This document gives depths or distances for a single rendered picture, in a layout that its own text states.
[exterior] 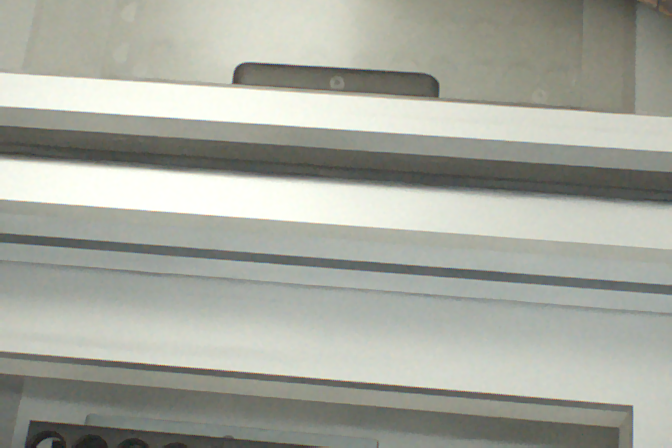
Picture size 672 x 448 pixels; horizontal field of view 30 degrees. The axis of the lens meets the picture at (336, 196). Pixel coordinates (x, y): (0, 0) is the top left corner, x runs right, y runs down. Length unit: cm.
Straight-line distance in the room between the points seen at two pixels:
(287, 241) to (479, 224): 5
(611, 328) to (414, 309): 6
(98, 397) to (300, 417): 8
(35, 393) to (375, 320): 17
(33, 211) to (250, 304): 7
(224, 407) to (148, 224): 15
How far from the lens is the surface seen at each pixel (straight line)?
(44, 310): 39
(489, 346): 37
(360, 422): 48
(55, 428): 43
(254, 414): 48
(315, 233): 34
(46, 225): 36
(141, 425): 47
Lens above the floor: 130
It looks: 66 degrees down
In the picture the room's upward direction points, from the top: 7 degrees counter-clockwise
